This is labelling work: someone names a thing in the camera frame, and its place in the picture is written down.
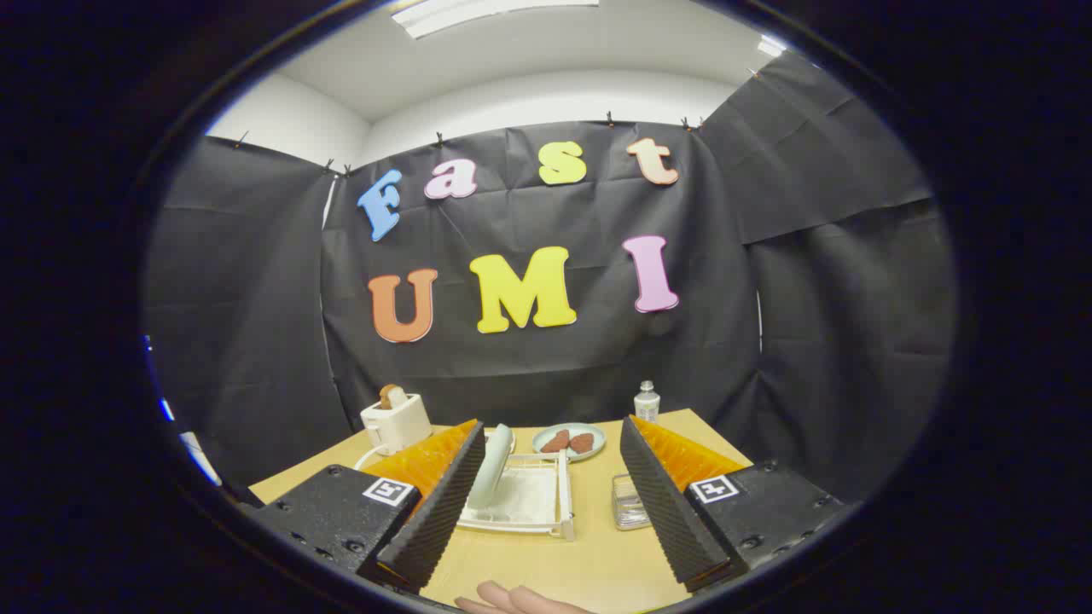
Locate long ceiling light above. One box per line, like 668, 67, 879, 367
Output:
391, 0, 600, 40

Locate light green plate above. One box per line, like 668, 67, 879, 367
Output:
467, 424, 515, 511

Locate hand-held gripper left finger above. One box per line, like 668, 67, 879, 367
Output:
243, 418, 487, 595

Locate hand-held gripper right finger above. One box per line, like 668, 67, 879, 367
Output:
619, 415, 858, 594

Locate black backdrop cloth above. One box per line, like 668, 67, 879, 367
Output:
145, 51, 956, 504

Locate metal wire basket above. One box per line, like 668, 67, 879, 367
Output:
612, 473, 653, 531

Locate small light blue plate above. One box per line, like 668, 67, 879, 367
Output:
532, 422, 607, 462

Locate white dish rack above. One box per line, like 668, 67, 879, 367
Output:
456, 426, 577, 542

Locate white toaster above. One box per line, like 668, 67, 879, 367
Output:
360, 392, 433, 455

